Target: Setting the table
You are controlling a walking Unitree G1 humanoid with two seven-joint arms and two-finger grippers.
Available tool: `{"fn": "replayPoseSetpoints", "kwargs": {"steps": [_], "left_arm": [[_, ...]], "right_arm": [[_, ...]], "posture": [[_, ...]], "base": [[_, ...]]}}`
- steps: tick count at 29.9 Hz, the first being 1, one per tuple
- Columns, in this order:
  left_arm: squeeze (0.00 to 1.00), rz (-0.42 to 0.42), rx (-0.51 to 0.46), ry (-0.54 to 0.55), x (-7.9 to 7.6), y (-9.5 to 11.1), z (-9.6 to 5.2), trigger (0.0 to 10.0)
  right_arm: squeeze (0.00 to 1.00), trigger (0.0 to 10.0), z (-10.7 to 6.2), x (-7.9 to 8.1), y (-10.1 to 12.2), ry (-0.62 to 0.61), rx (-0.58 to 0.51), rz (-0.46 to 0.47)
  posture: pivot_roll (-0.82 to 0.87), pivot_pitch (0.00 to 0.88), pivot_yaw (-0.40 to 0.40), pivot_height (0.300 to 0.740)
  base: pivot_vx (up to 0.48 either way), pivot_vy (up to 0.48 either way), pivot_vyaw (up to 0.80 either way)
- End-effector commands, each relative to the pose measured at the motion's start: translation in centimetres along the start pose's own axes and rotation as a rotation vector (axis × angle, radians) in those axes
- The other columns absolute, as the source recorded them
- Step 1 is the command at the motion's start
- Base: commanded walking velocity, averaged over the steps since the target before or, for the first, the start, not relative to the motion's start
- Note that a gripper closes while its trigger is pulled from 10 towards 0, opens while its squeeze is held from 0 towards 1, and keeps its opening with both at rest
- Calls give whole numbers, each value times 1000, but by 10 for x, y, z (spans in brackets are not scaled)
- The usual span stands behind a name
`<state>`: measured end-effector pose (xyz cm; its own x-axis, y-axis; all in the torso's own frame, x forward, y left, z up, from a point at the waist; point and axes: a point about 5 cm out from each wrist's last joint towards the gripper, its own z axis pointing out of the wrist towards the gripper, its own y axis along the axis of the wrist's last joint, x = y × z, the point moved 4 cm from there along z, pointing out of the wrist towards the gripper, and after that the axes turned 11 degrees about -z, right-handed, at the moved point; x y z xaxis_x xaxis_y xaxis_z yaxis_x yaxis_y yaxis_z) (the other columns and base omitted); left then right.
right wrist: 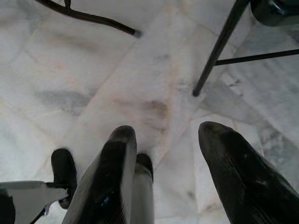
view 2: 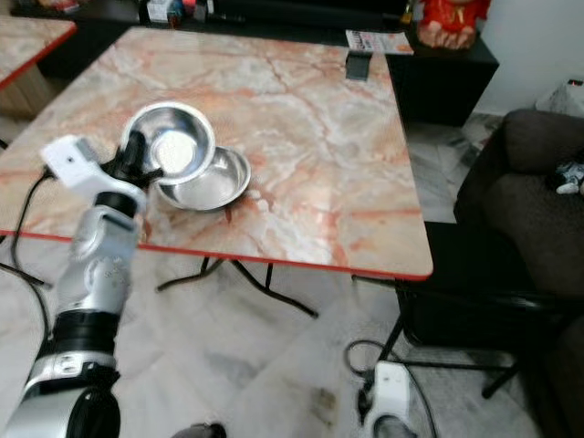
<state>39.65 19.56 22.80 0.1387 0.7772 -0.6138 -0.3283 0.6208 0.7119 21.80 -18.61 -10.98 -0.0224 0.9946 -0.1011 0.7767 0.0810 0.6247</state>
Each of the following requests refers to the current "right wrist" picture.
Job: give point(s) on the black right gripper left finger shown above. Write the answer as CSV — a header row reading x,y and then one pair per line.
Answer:
x,y
109,177

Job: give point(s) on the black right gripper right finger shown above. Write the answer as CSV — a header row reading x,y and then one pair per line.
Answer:
x,y
243,184

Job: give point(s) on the dark brown chair leg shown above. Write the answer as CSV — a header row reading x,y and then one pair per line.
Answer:
x,y
93,17

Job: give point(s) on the dark green round object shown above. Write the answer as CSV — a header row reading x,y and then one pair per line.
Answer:
x,y
273,12

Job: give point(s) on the black metal table frame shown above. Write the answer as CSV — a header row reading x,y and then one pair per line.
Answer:
x,y
217,50

